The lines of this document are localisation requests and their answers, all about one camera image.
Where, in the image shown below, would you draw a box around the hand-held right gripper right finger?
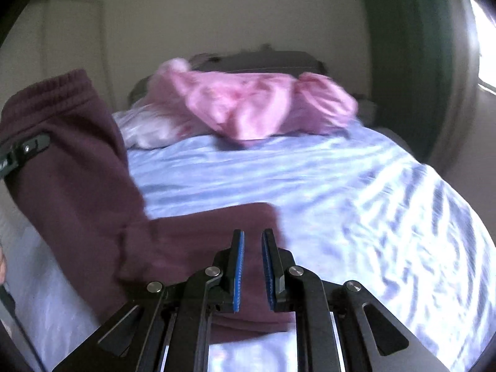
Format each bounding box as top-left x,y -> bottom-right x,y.
261,228 -> 452,372

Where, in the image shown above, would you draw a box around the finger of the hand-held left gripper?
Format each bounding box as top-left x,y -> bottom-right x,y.
11,133 -> 51,160

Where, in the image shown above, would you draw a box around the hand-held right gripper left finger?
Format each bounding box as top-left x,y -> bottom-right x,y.
52,229 -> 246,372

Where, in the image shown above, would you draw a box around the maroon pants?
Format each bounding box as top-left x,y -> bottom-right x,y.
0,69 -> 297,334

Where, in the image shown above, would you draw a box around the blue striped bed sheet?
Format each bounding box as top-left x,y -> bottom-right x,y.
0,118 -> 496,372

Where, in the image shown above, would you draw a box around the white pink pillow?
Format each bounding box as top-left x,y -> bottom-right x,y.
112,99 -> 202,150

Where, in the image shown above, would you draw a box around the pink quilt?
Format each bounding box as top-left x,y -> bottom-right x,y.
155,58 -> 359,142

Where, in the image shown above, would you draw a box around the dark grey headboard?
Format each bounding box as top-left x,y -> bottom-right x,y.
128,44 -> 330,109

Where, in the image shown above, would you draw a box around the green curtain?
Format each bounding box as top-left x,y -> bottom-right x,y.
354,0 -> 456,163

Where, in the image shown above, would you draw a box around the window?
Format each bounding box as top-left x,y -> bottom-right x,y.
469,0 -> 496,94

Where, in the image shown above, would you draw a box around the dark gripper cable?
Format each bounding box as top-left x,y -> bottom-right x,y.
0,283 -> 48,372

